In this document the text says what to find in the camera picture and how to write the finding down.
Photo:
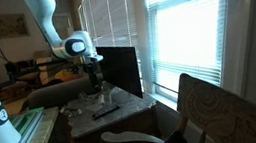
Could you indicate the grey-brown sofa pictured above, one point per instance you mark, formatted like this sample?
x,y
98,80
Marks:
x,y
63,90

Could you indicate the brown ottoman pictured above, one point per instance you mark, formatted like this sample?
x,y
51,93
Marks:
x,y
13,91

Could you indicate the white horizontal window blinds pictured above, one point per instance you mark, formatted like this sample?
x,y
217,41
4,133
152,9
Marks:
x,y
190,32

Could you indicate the crinkled clear plastic wrapper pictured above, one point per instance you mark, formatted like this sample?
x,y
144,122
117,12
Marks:
x,y
71,111

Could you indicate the yellow cushion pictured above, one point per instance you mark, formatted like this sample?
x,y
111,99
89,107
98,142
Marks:
x,y
68,75

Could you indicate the marble top wooden side table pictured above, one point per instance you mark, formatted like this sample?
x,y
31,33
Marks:
x,y
108,123

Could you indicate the framed wall picture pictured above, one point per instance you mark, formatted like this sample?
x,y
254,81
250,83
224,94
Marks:
x,y
9,26

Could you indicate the carved wooden armchair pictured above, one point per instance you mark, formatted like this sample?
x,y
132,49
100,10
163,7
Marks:
x,y
228,114

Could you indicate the black remote control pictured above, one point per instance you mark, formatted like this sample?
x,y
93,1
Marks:
x,y
106,112

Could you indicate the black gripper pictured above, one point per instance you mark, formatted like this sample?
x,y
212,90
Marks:
x,y
90,68

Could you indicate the clear glass bottle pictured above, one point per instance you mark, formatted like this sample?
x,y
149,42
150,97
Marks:
x,y
106,93

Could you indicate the dark wooden armchair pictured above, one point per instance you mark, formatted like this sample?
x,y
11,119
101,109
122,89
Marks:
x,y
22,71

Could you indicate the white framed mirror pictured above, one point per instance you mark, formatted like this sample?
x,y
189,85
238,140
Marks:
x,y
64,23

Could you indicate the white table lamp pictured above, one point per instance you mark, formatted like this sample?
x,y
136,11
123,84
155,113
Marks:
x,y
70,30

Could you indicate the black flat monitor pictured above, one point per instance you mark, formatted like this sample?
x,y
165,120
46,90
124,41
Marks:
x,y
119,69

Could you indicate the clear plastic snack bag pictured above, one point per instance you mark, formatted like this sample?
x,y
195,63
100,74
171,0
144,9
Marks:
x,y
88,97

